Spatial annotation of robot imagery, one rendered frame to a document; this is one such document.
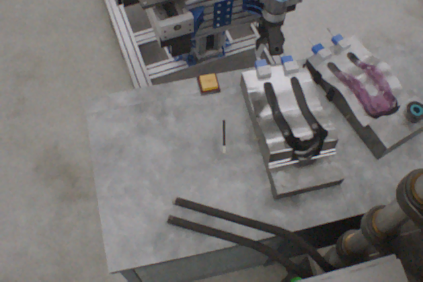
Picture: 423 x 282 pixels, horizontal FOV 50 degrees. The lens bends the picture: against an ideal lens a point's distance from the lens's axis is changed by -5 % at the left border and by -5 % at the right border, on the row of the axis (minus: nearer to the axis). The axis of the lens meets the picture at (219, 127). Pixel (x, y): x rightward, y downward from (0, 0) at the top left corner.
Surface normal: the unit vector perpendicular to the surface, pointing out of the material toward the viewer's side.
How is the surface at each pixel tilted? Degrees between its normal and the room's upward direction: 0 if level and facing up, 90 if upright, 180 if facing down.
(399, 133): 0
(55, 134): 0
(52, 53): 0
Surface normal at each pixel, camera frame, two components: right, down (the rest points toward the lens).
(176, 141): 0.04, -0.46
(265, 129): -0.07, -0.81
